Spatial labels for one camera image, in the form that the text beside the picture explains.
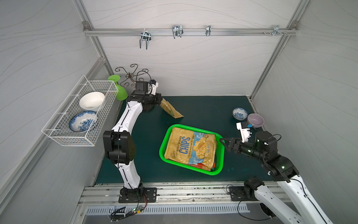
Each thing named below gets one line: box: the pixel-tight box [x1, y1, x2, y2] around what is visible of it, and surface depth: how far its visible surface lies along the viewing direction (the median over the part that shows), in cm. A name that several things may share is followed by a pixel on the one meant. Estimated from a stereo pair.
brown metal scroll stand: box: [114, 63, 149, 88], surface depth 94 cm
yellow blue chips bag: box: [164, 126, 216, 171], surface depth 83 cm
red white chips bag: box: [187, 156, 216, 172], surface depth 78 cm
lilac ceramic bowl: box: [247, 112, 265, 128], surface depth 103 cm
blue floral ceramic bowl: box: [232, 107, 248, 121], surface depth 110 cm
